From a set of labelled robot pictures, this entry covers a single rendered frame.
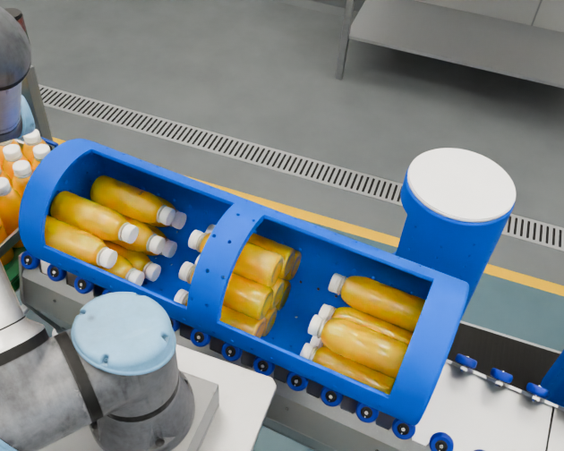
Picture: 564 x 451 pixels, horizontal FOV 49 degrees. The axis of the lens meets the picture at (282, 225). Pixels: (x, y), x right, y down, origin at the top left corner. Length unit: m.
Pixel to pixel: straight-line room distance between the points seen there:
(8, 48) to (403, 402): 0.81
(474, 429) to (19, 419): 0.89
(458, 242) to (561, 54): 2.57
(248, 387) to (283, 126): 2.52
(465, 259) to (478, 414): 0.46
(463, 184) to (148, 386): 1.08
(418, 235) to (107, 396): 1.04
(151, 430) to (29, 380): 0.20
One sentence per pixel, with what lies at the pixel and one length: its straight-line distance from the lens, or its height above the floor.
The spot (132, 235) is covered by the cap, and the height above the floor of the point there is 1.12.
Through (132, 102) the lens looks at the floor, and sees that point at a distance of 3.64.
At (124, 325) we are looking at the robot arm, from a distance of 0.77.
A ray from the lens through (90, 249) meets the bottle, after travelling 1.29.
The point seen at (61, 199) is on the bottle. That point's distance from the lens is 1.38.
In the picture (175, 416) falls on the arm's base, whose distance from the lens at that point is 0.89.
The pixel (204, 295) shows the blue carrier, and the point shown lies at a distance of 1.15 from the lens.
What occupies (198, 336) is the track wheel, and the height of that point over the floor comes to 0.97.
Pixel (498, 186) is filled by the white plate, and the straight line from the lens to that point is 1.67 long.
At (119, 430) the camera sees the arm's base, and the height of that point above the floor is 1.28.
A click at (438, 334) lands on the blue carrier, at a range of 1.07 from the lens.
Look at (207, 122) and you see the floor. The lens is 3.46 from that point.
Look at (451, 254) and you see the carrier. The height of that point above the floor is 0.91.
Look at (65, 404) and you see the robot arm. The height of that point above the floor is 1.41.
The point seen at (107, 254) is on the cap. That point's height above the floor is 1.12.
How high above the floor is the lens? 2.07
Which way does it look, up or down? 46 degrees down
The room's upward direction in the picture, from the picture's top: 5 degrees clockwise
